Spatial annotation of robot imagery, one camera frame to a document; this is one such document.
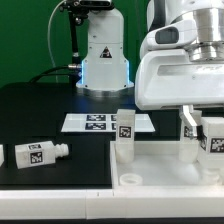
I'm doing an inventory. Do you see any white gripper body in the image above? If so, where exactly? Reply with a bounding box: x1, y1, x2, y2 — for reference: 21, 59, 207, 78
135, 49, 224, 110

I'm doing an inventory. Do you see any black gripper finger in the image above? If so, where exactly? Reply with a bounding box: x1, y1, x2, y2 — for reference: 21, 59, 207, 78
179, 105, 203, 140

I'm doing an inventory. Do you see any white square table top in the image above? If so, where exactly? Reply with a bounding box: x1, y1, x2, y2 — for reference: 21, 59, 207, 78
110, 141, 222, 189

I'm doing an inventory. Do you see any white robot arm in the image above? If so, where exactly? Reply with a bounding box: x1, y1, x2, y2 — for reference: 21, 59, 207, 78
77, 0, 224, 138

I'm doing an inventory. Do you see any white front fence bar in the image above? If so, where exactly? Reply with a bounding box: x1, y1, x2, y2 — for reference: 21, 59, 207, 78
0, 187, 224, 220

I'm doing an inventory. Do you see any white fence bar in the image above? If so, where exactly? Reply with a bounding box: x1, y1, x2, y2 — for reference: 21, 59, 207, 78
0, 145, 4, 167
0, 187, 224, 220

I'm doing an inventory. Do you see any white marker tag sheet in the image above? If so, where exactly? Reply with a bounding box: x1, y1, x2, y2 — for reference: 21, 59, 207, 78
61, 113, 155, 133

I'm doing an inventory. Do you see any white left fence bar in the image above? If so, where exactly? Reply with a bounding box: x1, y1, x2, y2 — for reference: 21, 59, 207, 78
0, 145, 4, 167

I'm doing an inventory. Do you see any black cable bundle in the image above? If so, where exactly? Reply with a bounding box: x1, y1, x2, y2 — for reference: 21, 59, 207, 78
29, 63, 83, 84

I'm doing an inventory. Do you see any white thin cable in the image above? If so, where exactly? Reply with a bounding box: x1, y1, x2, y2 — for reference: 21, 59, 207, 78
47, 0, 68, 84

